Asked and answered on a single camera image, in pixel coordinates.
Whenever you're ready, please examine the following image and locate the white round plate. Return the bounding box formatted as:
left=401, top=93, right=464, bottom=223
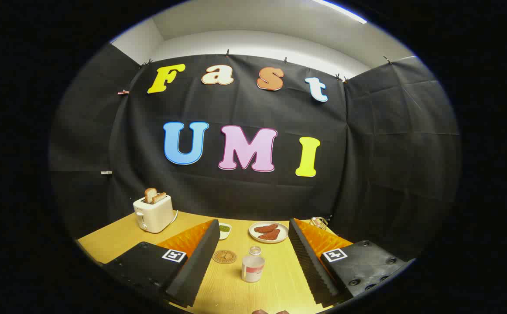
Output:
left=249, top=222, right=289, bottom=243

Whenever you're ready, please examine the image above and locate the clear juice bottle red label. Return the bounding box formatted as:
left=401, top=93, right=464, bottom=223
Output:
left=241, top=246, right=265, bottom=283

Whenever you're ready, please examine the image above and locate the cream toaster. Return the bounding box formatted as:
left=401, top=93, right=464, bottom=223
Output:
left=133, top=195, right=174, bottom=234

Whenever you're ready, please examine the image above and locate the round cork coaster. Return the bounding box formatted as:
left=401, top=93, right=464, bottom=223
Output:
left=212, top=249, right=237, bottom=264

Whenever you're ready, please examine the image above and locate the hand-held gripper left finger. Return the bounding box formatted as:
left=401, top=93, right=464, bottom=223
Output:
left=101, top=219, right=221, bottom=308

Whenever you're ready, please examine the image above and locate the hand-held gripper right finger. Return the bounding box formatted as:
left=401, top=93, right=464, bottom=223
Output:
left=288, top=218, right=415, bottom=306

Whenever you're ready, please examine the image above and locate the black backdrop cloth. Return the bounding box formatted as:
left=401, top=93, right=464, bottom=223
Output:
left=48, top=44, right=461, bottom=262

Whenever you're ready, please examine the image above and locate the wooden table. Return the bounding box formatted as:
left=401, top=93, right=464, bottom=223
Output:
left=77, top=211, right=354, bottom=314

